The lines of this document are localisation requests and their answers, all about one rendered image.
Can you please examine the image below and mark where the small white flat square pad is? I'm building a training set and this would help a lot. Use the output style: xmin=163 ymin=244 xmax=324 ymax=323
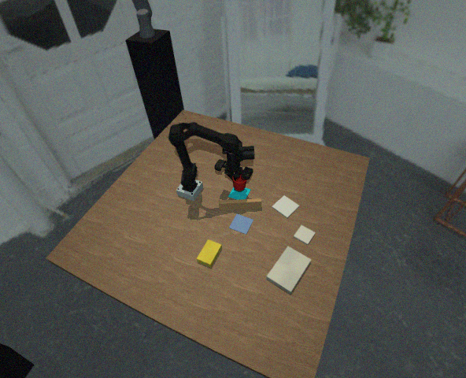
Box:
xmin=293 ymin=225 xmax=315 ymax=245

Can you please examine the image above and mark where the beige flat rectangular pad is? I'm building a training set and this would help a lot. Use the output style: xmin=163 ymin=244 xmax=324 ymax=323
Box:
xmin=266 ymin=246 xmax=311 ymax=294

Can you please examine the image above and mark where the yellow flat block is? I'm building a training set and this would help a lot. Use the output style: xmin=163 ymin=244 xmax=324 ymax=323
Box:
xmin=196 ymin=240 xmax=222 ymax=268

